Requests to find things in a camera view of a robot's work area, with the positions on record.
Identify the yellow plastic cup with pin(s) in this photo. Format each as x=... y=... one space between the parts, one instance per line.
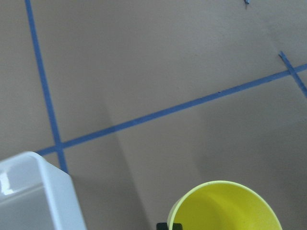
x=222 y=205

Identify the clear plastic storage box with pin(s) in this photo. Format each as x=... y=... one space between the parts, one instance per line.
x=36 y=195

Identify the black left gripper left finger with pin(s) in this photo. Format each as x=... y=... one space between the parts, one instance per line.
x=161 y=226

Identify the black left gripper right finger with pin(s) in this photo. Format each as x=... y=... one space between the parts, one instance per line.
x=177 y=226

